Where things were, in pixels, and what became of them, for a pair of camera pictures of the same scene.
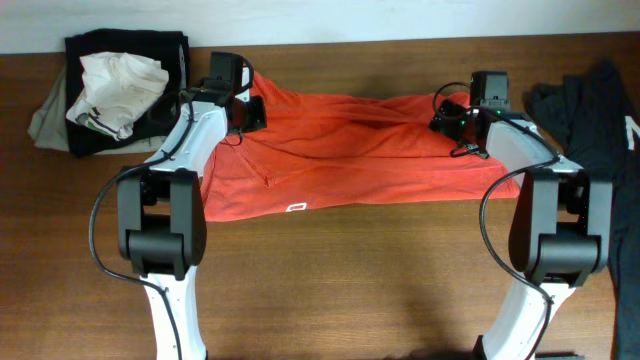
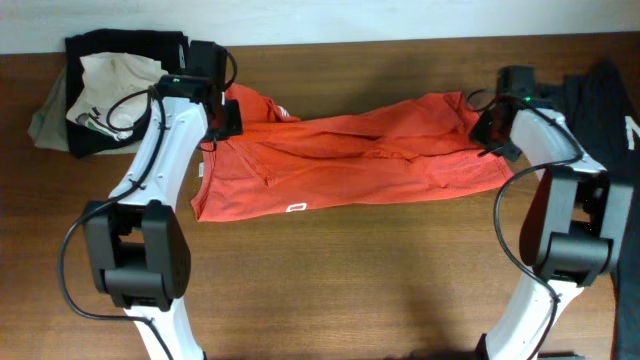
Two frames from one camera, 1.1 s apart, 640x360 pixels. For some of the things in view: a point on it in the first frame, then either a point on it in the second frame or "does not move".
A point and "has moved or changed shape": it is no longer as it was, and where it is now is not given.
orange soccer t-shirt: (324, 153) has moved or changed shape
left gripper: (260, 113) -> (235, 124)
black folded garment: (168, 47) does not move
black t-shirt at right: (593, 119) does not move
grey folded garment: (48, 128) does not move
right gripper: (448, 118) -> (478, 134)
